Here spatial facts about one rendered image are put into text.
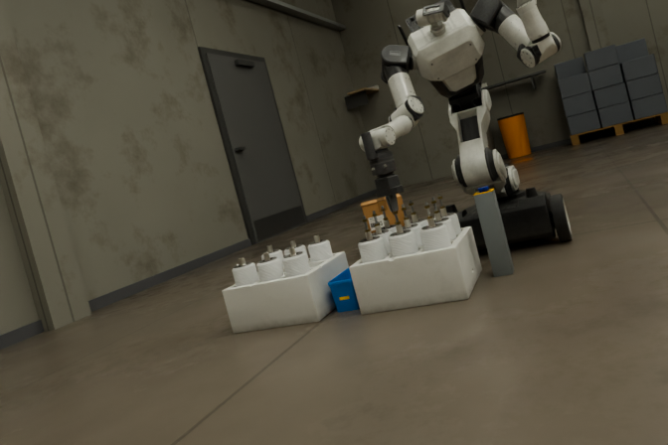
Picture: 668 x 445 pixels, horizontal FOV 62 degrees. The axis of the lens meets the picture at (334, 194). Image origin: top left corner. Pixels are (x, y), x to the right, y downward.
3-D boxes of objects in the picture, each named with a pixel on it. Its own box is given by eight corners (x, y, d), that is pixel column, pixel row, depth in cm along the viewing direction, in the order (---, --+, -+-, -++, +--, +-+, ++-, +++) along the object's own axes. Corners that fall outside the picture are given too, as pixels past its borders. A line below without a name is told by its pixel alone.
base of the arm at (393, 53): (384, 90, 234) (378, 70, 239) (414, 84, 234) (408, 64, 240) (385, 68, 221) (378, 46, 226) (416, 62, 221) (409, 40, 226)
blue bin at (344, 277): (360, 290, 238) (353, 263, 238) (384, 286, 234) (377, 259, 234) (334, 313, 211) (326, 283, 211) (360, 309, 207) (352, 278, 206)
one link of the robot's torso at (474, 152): (463, 194, 237) (454, 110, 261) (504, 185, 230) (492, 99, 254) (452, 176, 226) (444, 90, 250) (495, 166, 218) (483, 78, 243)
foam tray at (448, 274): (390, 284, 234) (380, 243, 234) (482, 269, 220) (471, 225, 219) (361, 315, 199) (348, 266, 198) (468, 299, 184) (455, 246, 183)
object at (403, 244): (418, 284, 191) (406, 234, 191) (395, 287, 197) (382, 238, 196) (430, 276, 199) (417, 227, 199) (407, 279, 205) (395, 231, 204)
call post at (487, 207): (495, 272, 209) (475, 193, 208) (514, 269, 207) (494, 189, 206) (493, 277, 203) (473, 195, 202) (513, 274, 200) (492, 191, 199)
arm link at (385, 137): (379, 162, 203) (371, 132, 202) (403, 156, 196) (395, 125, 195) (360, 167, 194) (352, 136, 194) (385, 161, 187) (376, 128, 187)
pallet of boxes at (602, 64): (662, 121, 893) (642, 40, 888) (671, 122, 811) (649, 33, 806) (573, 142, 949) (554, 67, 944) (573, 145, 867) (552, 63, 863)
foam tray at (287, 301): (278, 303, 256) (268, 265, 255) (355, 290, 240) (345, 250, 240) (233, 334, 220) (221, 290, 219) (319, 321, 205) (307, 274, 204)
